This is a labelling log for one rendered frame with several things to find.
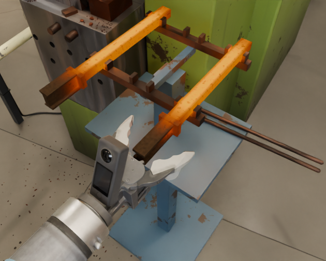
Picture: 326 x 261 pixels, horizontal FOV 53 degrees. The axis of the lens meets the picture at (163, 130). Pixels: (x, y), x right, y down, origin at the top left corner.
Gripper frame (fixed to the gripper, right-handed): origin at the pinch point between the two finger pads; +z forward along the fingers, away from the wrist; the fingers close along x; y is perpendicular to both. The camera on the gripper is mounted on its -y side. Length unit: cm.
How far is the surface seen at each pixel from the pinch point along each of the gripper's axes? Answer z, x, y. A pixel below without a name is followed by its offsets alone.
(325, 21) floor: 229, -10, 103
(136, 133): 10.8, -17.5, 26.3
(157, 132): -1.9, 0.0, -1.3
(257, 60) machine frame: 93, -14, 53
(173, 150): 12.3, -5.4, 26.3
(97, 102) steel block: 26, -53, 49
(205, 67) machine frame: 49, -18, 28
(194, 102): 9.1, 1.2, -0.9
